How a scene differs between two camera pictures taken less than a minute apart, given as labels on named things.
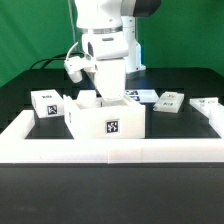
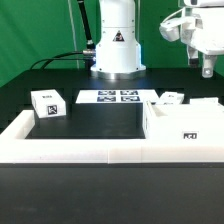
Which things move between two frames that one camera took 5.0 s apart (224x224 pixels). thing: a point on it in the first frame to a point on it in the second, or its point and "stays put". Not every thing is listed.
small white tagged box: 47,103 stays put
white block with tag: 169,102 stays put
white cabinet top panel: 207,106 stays put
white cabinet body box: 92,118 to 183,124
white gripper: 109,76 to 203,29
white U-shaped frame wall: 16,148 stays put
